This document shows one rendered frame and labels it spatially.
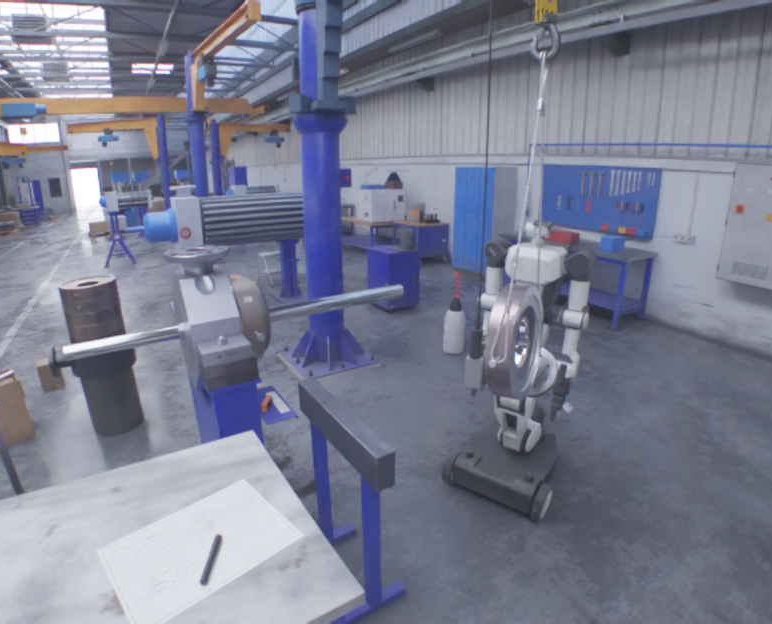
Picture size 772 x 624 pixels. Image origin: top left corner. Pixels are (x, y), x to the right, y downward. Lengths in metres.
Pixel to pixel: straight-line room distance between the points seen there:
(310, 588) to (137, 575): 0.40
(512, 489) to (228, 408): 1.47
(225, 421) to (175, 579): 0.76
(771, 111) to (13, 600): 6.09
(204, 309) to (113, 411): 1.83
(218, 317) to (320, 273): 2.12
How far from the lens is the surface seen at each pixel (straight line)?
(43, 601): 1.25
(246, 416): 1.77
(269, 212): 5.59
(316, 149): 3.66
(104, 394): 3.37
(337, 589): 1.06
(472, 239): 7.22
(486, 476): 2.46
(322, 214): 3.66
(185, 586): 1.14
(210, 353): 1.62
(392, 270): 5.29
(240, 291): 1.86
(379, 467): 1.42
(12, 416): 3.75
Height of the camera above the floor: 1.71
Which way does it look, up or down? 18 degrees down
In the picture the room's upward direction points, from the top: straight up
